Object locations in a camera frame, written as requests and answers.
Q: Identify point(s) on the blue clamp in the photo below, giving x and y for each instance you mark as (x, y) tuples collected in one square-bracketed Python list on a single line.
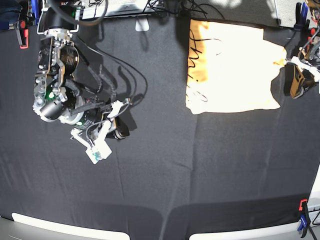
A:
[(304, 222), (36, 7), (301, 21)]

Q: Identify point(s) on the blue clamp far right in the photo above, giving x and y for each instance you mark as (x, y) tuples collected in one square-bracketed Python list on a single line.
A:
[(301, 21)]

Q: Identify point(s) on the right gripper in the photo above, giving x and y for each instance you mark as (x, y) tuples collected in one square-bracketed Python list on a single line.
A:
[(92, 120)]

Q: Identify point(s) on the white table edge strip right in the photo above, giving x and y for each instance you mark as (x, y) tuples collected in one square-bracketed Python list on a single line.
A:
[(247, 234)]

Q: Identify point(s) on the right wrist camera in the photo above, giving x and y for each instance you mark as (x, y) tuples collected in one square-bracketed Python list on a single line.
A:
[(100, 151)]

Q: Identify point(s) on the black table cloth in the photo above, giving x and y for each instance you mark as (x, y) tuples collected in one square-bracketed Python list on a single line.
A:
[(177, 174)]

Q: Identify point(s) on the white table edge strip left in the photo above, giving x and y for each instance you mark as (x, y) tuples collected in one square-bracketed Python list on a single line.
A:
[(58, 227)]

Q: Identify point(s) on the red black clamp near right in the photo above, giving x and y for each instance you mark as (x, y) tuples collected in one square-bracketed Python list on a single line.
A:
[(302, 203)]

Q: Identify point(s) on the blue clamp near right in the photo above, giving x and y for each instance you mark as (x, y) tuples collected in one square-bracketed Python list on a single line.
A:
[(304, 222)]

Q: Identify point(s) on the white table edge strip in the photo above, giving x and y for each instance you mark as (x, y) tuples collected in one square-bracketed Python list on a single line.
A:
[(247, 234), (58, 227)]

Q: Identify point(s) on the yellow t-shirt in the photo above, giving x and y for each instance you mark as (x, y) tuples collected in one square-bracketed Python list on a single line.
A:
[(230, 68)]

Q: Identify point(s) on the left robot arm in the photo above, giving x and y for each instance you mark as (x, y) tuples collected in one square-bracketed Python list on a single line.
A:
[(310, 51)]

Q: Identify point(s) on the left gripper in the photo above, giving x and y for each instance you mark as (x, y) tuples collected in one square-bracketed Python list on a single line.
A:
[(305, 76)]

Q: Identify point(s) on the red black clamp far left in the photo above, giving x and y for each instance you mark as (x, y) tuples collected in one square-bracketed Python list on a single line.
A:
[(22, 33)]

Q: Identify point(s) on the blue clamp far left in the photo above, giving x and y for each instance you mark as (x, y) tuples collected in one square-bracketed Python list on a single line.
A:
[(36, 7)]

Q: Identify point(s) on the grey tape patch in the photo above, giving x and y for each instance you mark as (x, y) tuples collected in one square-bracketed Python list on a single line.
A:
[(142, 25)]

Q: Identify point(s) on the red black clamp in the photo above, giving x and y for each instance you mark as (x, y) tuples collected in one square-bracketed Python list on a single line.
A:
[(302, 203), (22, 33)]

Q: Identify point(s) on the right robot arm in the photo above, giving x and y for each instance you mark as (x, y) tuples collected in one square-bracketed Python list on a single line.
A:
[(67, 88)]

